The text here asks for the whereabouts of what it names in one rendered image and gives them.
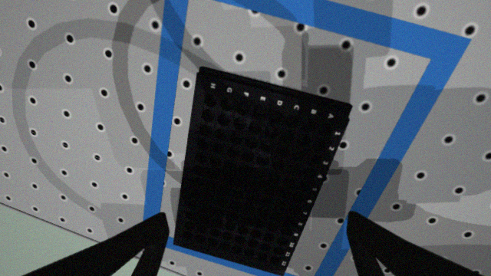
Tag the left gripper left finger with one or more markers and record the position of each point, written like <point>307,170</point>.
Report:
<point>107,257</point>

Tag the black well plate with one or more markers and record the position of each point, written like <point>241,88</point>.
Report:
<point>241,131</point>

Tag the blue tape outline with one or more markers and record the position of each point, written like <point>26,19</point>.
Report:
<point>444,49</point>

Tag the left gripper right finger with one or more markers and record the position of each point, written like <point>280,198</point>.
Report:
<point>369,241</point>

